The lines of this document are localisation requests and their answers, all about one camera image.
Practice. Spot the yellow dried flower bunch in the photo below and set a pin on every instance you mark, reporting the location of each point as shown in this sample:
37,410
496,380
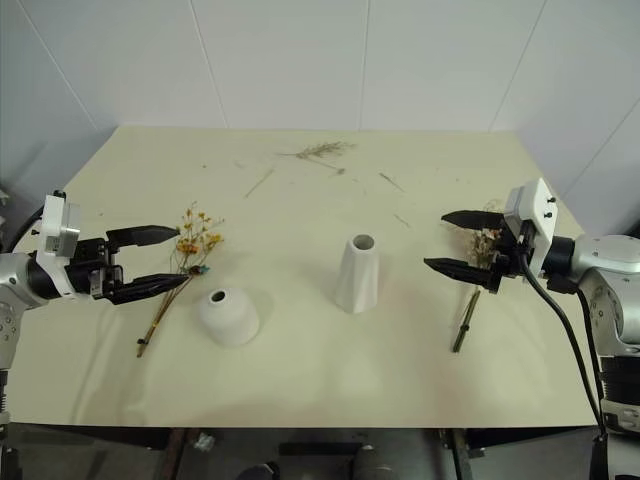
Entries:
192,245

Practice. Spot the tall white ceramic vase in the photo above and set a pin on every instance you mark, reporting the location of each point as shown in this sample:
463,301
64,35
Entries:
357,280

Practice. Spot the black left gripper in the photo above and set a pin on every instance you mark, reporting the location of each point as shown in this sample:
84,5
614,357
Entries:
90,267

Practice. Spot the small white crumpled scrap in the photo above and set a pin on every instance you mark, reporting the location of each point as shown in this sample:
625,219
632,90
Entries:
204,441

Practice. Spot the short white ceramic vase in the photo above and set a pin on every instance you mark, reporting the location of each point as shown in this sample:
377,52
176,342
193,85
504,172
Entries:
229,315

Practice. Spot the loose dried grass sprig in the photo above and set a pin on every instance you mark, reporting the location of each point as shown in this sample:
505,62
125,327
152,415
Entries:
320,150

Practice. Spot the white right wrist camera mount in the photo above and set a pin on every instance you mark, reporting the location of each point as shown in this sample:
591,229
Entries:
539,210

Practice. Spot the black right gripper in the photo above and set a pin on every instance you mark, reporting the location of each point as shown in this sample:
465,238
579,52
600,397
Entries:
512,250

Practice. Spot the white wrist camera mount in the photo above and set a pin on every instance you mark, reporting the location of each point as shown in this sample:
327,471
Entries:
54,225
539,210

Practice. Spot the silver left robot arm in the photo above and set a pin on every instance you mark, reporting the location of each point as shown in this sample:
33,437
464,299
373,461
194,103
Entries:
12,280

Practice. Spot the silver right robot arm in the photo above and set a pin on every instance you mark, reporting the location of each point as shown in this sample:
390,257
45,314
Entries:
607,260

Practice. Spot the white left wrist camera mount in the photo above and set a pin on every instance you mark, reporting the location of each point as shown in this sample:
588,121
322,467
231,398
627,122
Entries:
54,225

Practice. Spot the pale dried flower bunch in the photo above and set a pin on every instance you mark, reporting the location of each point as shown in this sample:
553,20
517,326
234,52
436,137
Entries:
484,247

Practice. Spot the thin loose dried twig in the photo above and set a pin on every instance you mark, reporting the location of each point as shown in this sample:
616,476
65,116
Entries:
259,183
391,182

